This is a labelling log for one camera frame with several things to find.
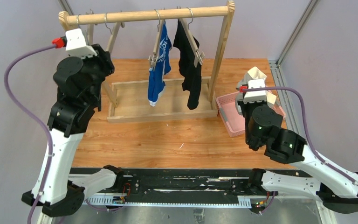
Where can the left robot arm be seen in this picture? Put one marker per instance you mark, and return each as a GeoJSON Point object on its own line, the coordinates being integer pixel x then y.
{"type": "Point", "coordinates": [68, 121]}

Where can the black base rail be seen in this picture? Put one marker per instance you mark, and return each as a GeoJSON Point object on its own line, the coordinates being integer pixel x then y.
{"type": "Point", "coordinates": [182, 188]}

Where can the wooden hanger of blue underwear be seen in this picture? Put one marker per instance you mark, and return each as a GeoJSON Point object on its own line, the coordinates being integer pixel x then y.
{"type": "Point", "coordinates": [155, 53]}

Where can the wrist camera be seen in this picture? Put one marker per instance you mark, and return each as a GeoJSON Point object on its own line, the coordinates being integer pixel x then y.
{"type": "Point", "coordinates": [77, 45]}
{"type": "Point", "coordinates": [254, 89]}

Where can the blue white underwear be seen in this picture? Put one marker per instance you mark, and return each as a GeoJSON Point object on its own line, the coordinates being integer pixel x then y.
{"type": "Point", "coordinates": [156, 84]}

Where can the wooden hanger of grey underwear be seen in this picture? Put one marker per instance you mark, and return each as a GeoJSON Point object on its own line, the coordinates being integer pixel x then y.
{"type": "Point", "coordinates": [113, 33]}

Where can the black underwear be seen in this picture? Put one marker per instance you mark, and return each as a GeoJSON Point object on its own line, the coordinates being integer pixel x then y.
{"type": "Point", "coordinates": [191, 73]}

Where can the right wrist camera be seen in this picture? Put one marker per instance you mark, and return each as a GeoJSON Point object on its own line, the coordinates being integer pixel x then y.
{"type": "Point", "coordinates": [254, 89]}

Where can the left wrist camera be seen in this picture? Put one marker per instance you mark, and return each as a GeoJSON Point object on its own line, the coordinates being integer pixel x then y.
{"type": "Point", "coordinates": [77, 45]}

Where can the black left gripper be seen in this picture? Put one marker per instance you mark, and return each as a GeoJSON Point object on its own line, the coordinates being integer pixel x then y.
{"type": "Point", "coordinates": [105, 61]}

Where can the pink plastic basket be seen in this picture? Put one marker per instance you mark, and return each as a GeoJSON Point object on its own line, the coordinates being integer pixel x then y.
{"type": "Point", "coordinates": [234, 121]}

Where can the grey underwear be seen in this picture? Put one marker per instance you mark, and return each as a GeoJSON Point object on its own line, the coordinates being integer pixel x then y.
{"type": "Point", "coordinates": [253, 73]}

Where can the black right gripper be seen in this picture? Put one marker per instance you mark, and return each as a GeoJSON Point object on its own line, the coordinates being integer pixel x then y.
{"type": "Point", "coordinates": [241, 109]}

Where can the wooden clothes rack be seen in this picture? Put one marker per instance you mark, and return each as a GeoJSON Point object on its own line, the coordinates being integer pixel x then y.
{"type": "Point", "coordinates": [125, 103]}

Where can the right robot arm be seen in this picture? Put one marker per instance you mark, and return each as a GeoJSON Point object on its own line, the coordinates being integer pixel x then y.
{"type": "Point", "coordinates": [335, 187]}

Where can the wooden hanger of black underwear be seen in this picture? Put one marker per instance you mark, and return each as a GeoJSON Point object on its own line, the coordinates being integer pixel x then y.
{"type": "Point", "coordinates": [198, 55]}

